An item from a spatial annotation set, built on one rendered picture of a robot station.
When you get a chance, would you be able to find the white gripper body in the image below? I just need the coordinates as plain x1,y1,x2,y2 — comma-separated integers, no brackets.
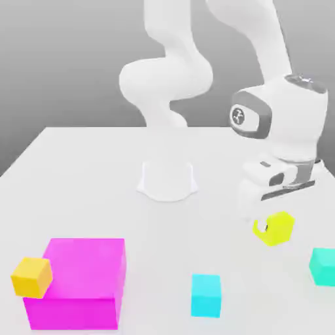
238,179,317,222

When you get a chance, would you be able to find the small yellow cube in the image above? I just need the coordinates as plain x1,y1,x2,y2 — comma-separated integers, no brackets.
252,211,296,247

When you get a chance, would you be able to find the small turquoise cube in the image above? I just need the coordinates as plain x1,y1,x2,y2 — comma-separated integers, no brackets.
308,247,335,287

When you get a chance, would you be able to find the small cyan cube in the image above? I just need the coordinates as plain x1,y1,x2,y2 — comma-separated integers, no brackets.
190,273,222,319

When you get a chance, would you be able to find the small orange-yellow cube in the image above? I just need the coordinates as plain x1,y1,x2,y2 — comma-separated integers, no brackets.
10,256,54,300

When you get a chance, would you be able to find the large magenta box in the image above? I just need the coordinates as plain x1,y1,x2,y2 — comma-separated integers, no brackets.
22,237,127,331

